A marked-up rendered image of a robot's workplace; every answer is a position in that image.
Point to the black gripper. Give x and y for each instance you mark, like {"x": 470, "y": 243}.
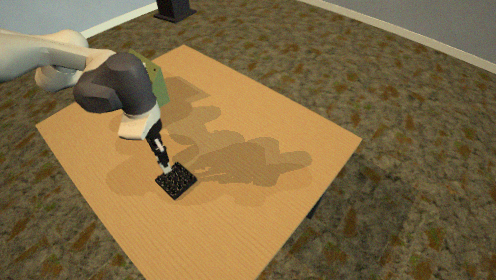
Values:
{"x": 153, "y": 138}

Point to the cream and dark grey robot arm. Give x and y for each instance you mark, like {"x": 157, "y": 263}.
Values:
{"x": 121, "y": 82}

